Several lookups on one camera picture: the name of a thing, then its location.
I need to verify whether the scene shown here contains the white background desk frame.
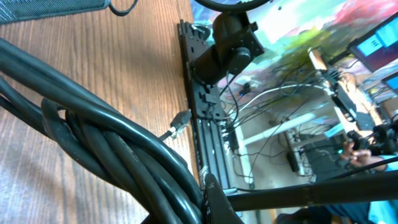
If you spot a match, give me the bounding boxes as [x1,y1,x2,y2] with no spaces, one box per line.
[235,86,334,184]

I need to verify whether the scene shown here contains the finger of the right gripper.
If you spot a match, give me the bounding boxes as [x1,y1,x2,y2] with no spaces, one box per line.
[1,0,110,25]

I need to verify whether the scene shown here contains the background computer monitor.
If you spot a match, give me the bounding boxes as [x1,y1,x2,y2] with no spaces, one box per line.
[348,12,397,72]

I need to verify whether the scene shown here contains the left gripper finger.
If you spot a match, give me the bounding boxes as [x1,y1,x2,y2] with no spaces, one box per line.
[203,174,243,224]

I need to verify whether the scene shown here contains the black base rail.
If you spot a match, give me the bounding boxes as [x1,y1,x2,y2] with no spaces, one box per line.
[177,19,231,189]

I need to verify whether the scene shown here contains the operator hand in background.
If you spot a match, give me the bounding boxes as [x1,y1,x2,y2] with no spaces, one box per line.
[340,142,385,167]

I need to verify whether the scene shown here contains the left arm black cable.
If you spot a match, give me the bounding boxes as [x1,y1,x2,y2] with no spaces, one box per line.
[226,155,398,212]

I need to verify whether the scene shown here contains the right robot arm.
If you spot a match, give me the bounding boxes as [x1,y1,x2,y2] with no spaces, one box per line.
[1,0,267,85]

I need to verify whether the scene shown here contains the black cable bundle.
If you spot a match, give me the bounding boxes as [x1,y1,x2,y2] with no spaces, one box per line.
[0,37,206,224]

